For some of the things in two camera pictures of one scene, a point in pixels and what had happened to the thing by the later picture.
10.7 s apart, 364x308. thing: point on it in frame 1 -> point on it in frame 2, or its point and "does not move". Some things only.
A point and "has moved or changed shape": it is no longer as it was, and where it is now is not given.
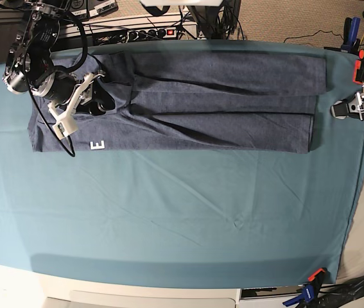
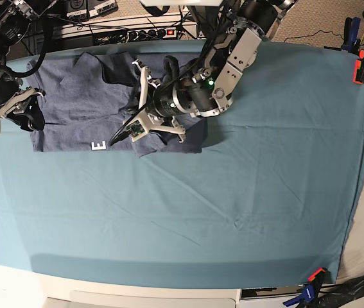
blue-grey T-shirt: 194,102 has moved or changed shape
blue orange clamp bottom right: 309,290 does not move
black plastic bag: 332,296 does not move
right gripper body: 63,86 -> 1,92
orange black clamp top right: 362,65 does not move
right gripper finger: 101,101 -> 31,118
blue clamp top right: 351,43 does not move
